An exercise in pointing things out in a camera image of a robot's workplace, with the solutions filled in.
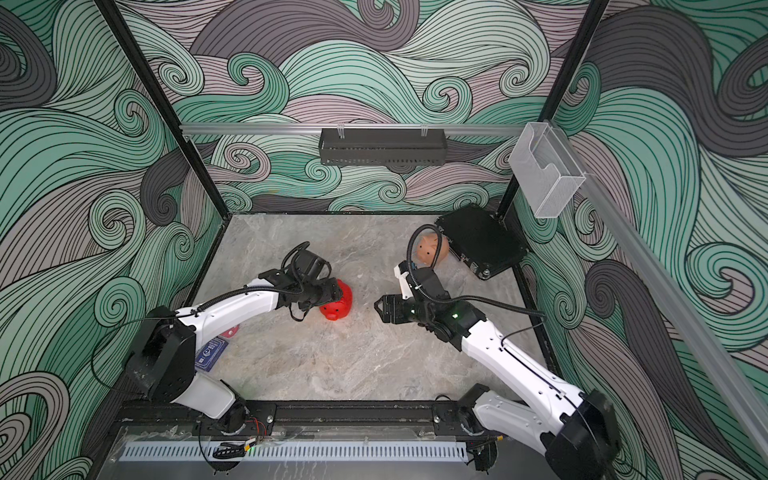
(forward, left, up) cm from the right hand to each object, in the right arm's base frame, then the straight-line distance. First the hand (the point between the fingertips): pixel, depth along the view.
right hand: (382, 307), depth 76 cm
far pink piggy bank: (+27, -15, -10) cm, 33 cm away
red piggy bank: (+4, +13, -9) cm, 16 cm away
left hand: (+8, +14, -7) cm, 18 cm away
